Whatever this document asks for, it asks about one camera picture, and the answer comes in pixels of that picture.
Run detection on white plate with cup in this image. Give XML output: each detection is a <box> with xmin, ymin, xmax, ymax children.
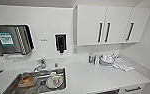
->
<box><xmin>45</xmin><ymin>71</ymin><xmax>64</xmax><ymax>90</ymax></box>

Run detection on stainless steel sink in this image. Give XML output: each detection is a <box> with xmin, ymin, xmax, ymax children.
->
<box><xmin>0</xmin><ymin>66</ymin><xmax>68</xmax><ymax>94</ymax></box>

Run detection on steel paper towel dispenser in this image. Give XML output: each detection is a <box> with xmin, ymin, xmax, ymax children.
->
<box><xmin>0</xmin><ymin>23</ymin><xmax>36</xmax><ymax>57</ymax></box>

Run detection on black wall soap dispenser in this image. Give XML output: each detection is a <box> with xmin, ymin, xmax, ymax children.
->
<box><xmin>54</xmin><ymin>32</ymin><xmax>68</xmax><ymax>55</ymax></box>

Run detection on stack of white bowls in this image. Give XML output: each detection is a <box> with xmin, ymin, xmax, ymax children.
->
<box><xmin>98</xmin><ymin>52</ymin><xmax>118</xmax><ymax>66</ymax></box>

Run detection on white wall cabinet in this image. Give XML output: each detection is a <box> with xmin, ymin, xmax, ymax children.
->
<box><xmin>72</xmin><ymin>3</ymin><xmax>150</xmax><ymax>47</ymax></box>

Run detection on blue dish soap bottle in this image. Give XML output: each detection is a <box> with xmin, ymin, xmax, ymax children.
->
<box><xmin>88</xmin><ymin>52</ymin><xmax>96</xmax><ymax>65</ymax></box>

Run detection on small chrome sink knob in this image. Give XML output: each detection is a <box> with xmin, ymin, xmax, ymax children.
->
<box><xmin>53</xmin><ymin>62</ymin><xmax>60</xmax><ymax>69</ymax></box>

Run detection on chrome sink faucet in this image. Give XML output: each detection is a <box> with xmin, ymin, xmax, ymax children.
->
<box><xmin>32</xmin><ymin>57</ymin><xmax>47</xmax><ymax>73</ymax></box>

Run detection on white drawer unit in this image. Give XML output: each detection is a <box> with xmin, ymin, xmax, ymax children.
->
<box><xmin>119</xmin><ymin>82</ymin><xmax>149</xmax><ymax>94</ymax></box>

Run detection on clear food container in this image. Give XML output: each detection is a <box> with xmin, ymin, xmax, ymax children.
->
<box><xmin>17</xmin><ymin>73</ymin><xmax>37</xmax><ymax>89</ymax></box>

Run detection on small wall label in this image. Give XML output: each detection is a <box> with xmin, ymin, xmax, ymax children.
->
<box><xmin>40</xmin><ymin>38</ymin><xmax>49</xmax><ymax>43</ymax></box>

